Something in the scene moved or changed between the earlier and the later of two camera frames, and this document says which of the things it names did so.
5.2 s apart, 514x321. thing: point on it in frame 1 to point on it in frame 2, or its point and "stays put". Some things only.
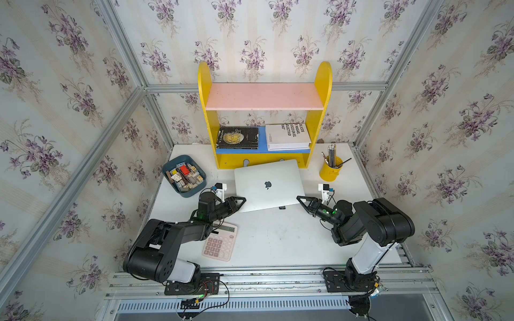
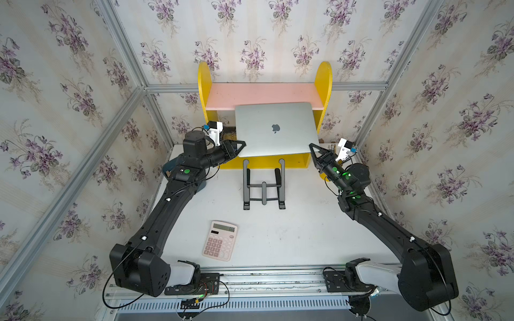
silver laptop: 269,186 to 276,128
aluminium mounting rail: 403,291 stays put
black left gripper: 234,207 to 230,150
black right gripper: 314,202 to 320,162
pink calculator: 221,243 stays put
